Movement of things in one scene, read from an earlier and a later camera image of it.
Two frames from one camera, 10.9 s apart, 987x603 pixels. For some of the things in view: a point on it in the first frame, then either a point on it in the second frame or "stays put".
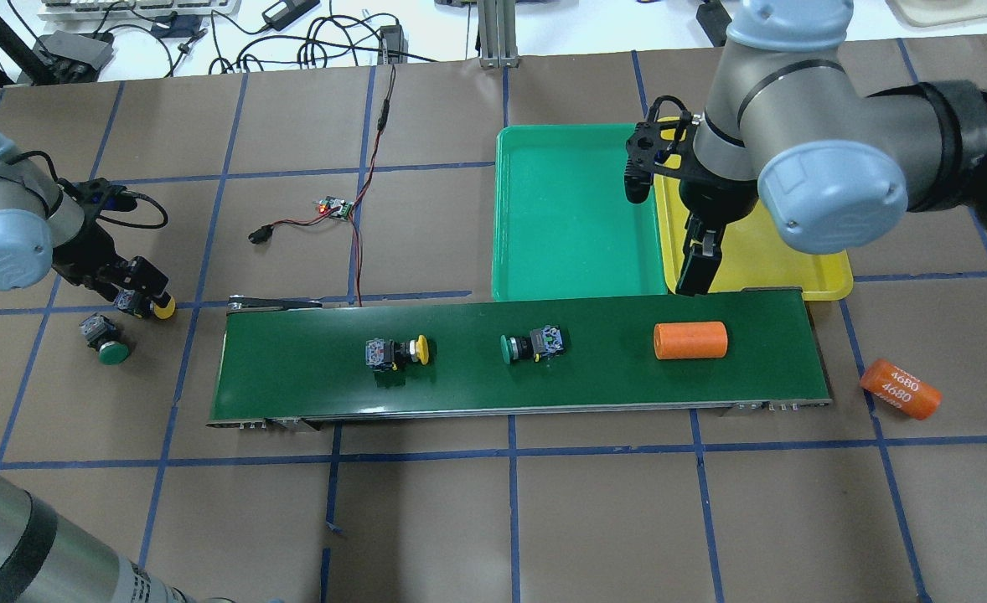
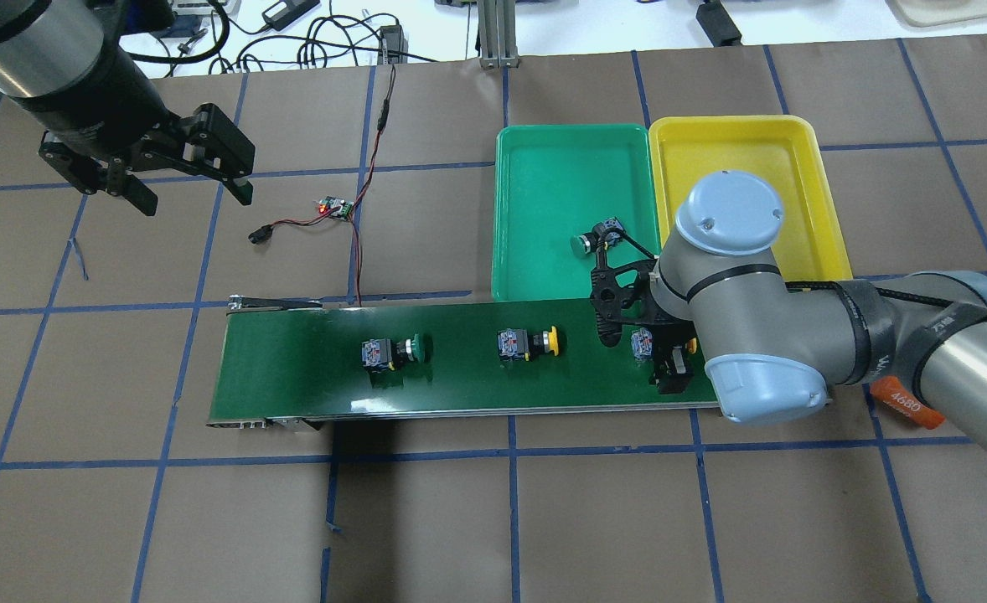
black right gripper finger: [702, 252] -> [673, 367]
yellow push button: [387, 354] -> [641, 342]
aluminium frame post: [498, 33] stays put
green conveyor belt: [362, 360] stays put
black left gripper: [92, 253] -> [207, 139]
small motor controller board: [330, 202] stays put
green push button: [100, 336] -> [382, 354]
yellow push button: [141, 305] -> [519, 344]
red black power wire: [348, 208] stays put
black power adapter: [285, 12] stays put
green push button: [541, 342] -> [604, 234]
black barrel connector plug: [261, 234] stays put
